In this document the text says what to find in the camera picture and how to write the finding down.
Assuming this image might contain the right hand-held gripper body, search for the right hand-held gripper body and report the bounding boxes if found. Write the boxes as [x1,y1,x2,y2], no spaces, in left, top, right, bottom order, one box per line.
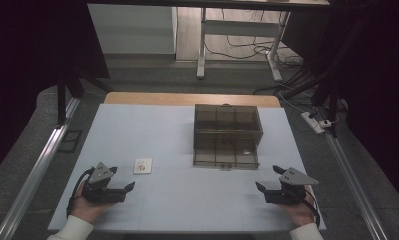
[264,167,320,205]

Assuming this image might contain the aluminium rail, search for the aluminium rail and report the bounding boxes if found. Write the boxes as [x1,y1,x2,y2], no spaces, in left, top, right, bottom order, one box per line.
[0,97,82,240]
[324,130,389,240]

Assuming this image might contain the small white card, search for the small white card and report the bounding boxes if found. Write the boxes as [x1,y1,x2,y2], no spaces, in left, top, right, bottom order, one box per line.
[133,157,153,175]

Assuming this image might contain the person's right hand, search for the person's right hand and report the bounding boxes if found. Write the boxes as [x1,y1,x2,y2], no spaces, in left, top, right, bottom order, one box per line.
[276,185,317,227]

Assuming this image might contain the smoky transparent drawer box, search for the smoky transparent drawer box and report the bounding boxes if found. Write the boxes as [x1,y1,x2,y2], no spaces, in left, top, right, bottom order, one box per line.
[192,103,264,171]

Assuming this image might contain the white desk frame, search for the white desk frame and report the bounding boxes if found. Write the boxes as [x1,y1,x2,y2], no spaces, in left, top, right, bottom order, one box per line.
[195,7,292,83]

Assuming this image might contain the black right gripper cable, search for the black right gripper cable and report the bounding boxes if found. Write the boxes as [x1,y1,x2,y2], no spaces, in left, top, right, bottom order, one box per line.
[298,189,322,228]

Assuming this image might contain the person's left hand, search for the person's left hand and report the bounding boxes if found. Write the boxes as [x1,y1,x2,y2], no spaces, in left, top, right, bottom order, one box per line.
[69,179,115,225]

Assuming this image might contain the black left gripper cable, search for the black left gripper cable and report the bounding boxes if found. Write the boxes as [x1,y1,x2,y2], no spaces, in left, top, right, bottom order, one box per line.
[65,167,96,218]

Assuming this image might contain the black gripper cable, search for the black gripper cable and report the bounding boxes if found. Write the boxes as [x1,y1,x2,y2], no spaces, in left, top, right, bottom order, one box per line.
[298,189,322,228]
[65,167,96,218]

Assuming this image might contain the black stand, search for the black stand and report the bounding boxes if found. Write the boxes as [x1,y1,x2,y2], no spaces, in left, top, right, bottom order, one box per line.
[280,63,343,139]
[55,64,115,127]

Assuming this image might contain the black curtain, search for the black curtain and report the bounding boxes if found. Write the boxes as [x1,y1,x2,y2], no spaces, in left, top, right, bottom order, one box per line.
[281,0,399,209]
[0,0,111,181]

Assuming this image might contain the white table mat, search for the white table mat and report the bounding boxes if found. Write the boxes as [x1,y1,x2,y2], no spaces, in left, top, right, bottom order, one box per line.
[47,103,328,233]

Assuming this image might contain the white cabinet panel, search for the white cabinet panel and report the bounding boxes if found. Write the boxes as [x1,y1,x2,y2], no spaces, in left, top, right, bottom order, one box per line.
[87,3,178,55]

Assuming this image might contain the black floor cables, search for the black floor cables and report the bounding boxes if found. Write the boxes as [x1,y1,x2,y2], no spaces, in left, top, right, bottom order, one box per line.
[205,8,321,116]

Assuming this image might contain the white power strip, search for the white power strip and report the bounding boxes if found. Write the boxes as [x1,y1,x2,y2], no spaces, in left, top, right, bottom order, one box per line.
[300,111,327,135]

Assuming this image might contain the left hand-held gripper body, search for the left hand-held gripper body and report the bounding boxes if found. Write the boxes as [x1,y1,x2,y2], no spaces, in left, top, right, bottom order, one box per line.
[82,162,127,204]

